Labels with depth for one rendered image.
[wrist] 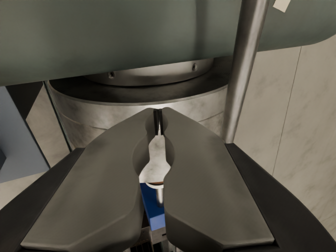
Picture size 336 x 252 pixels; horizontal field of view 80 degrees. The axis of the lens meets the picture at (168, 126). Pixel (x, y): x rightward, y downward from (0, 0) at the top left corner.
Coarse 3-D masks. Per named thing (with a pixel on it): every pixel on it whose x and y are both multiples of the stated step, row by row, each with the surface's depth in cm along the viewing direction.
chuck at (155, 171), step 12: (72, 120) 26; (204, 120) 25; (216, 120) 27; (72, 132) 28; (84, 132) 26; (96, 132) 25; (216, 132) 28; (72, 144) 31; (84, 144) 27; (156, 144) 25; (156, 156) 26; (144, 168) 27; (156, 168) 27; (168, 168) 27; (144, 180) 28; (156, 180) 28
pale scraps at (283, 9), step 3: (276, 0) 18; (279, 0) 18; (282, 0) 18; (285, 0) 18; (288, 0) 18; (276, 3) 18; (279, 3) 18; (282, 3) 18; (285, 3) 18; (288, 3) 19; (273, 6) 18; (276, 6) 18; (279, 6) 18; (282, 6) 19; (285, 6) 19; (279, 9) 19; (282, 9) 19; (285, 9) 19
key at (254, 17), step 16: (256, 0) 9; (240, 16) 10; (256, 16) 9; (240, 32) 10; (256, 32) 10; (240, 48) 10; (256, 48) 11; (240, 64) 11; (240, 80) 12; (240, 96) 13; (224, 112) 15; (240, 112) 14; (224, 128) 16
